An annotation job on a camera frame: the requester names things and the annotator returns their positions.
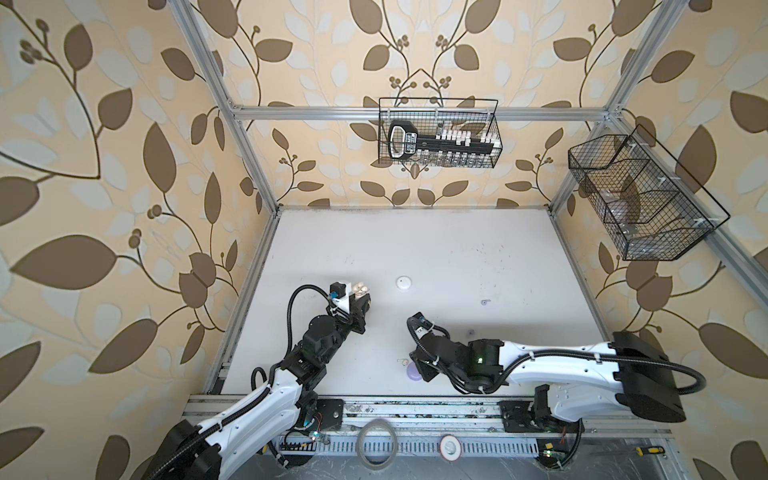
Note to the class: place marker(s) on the purple round disc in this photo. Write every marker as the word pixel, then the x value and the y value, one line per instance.
pixel 413 373

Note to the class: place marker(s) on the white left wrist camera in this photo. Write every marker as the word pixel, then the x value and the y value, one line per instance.
pixel 340 298

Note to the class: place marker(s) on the black socket set rail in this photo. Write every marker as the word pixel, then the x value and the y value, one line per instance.
pixel 404 140

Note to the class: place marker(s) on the wire basket with socket set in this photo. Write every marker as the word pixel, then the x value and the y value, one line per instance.
pixel 427 113

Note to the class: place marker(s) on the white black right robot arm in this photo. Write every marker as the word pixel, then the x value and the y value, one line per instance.
pixel 624 374

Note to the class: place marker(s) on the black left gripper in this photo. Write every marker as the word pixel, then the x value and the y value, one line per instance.
pixel 356 313

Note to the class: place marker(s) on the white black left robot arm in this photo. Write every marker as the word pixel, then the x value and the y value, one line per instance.
pixel 218 446

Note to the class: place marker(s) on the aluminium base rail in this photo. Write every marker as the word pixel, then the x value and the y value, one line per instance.
pixel 483 426

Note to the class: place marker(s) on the empty black wire basket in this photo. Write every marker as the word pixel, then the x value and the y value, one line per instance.
pixel 653 207

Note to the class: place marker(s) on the yellow handled screwdriver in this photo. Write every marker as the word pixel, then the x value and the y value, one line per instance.
pixel 639 451

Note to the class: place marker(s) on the grey tape roll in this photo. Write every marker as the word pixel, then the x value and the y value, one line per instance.
pixel 377 445

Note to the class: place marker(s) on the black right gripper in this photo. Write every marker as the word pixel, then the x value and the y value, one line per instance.
pixel 425 374

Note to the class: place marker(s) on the white earbud charging case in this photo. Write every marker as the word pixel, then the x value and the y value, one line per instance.
pixel 403 282

